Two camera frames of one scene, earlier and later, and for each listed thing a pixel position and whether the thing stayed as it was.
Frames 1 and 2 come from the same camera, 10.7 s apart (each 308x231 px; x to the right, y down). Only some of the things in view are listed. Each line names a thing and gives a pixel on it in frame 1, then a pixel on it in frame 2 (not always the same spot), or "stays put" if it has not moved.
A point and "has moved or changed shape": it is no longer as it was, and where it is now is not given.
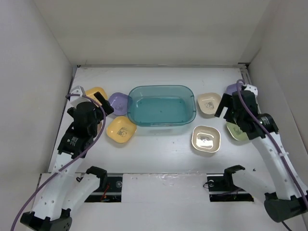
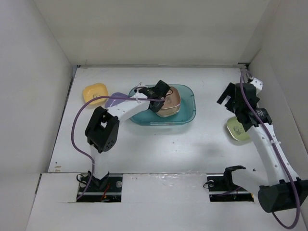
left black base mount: (109, 189) stays put
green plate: (237, 132) stays put
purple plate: (118, 101) stays put
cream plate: (208, 102) -> (172, 105)
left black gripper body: (99, 113) -> (153, 109)
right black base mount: (222, 189) stays put
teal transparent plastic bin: (161, 105) stays put
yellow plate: (90, 92) has moved or changed shape
